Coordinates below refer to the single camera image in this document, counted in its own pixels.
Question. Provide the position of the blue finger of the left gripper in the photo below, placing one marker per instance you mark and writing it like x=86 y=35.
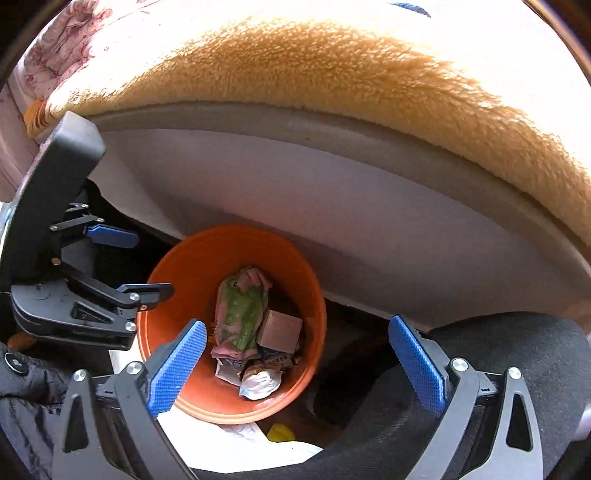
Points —
x=93 y=228
x=129 y=295

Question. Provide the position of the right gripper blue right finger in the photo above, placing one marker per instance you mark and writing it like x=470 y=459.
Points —
x=450 y=388

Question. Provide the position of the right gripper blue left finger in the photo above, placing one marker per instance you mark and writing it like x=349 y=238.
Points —
x=108 y=424

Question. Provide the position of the large green foil bag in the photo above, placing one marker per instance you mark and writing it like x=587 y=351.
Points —
x=241 y=303

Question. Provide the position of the white paper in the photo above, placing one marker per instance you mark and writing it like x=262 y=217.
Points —
x=259 y=382

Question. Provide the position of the grey white cardboard box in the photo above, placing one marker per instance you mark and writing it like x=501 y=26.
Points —
x=280 y=332

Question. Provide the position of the orange plastic trash bin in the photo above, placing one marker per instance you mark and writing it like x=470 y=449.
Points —
x=195 y=268

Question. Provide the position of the person's grey trousers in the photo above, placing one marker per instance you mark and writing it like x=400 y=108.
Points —
x=391 y=429

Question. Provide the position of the white mattress side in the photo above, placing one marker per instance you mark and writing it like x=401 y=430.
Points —
x=389 y=223

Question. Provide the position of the folded pink floral quilt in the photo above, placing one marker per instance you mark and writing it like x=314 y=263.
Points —
x=62 y=47

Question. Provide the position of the beige floral fleece blanket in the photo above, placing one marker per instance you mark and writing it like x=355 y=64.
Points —
x=487 y=80

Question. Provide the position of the dark blue cloth bundle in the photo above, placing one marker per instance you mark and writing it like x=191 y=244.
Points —
x=412 y=7

